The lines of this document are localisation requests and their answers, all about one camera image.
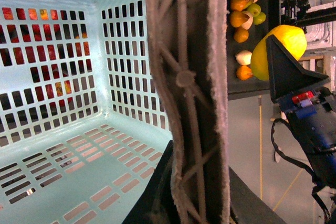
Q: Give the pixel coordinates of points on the yellow lemon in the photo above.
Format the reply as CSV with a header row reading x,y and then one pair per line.
x,y
292,38

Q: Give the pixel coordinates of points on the light blue plastic basket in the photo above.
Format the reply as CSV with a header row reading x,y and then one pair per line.
x,y
82,126

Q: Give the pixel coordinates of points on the white garlic bulb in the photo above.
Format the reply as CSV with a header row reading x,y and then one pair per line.
x,y
244,57

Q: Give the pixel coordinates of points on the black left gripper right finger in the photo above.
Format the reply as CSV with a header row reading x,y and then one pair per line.
x,y
247,207

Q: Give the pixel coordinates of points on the brown basket handle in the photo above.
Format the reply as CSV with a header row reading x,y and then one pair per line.
x,y
188,62

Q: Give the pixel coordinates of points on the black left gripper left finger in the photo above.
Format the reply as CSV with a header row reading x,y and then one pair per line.
x,y
156,205

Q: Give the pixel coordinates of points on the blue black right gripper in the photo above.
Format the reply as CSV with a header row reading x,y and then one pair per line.
x,y
308,105

